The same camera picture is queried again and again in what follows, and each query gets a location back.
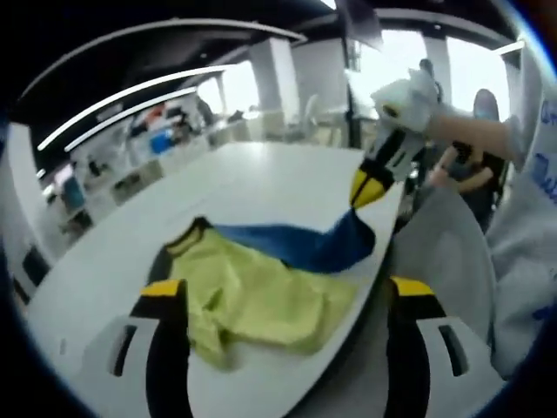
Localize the white ceiling light strip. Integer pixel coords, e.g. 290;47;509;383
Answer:
37;64;238;152
64;85;198;153

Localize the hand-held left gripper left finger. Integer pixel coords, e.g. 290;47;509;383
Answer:
82;279;195;418

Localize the white office chair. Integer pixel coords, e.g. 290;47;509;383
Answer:
303;93;322;132

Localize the black chair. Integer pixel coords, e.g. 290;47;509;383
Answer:
21;246;50;289

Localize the dark hanging panel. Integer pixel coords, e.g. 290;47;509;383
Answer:
337;0;385;50

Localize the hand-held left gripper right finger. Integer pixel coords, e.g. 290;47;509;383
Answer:
385;276;501;418

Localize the yellow blue black garment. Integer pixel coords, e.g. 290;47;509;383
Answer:
147;207;378;374

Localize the blue computer monitor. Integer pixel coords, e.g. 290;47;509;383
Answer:
62;175;84;208

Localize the person's white printed clothing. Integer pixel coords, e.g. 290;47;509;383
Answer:
485;43;557;380

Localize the blue storage box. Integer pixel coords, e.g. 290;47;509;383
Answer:
149;128;171;154

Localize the black stand pole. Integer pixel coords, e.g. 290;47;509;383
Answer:
345;38;363;150

